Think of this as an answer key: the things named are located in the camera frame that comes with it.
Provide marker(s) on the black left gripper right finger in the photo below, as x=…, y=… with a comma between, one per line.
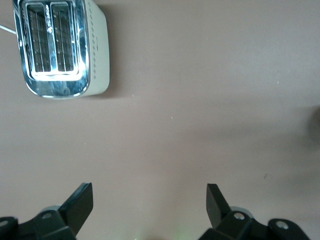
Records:
x=240, y=227

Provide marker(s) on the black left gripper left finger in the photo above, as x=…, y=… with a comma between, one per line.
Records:
x=57, y=225

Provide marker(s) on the brown table cover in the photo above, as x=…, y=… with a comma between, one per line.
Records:
x=190, y=100

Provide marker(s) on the beige chrome toaster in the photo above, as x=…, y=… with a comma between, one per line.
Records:
x=60, y=47

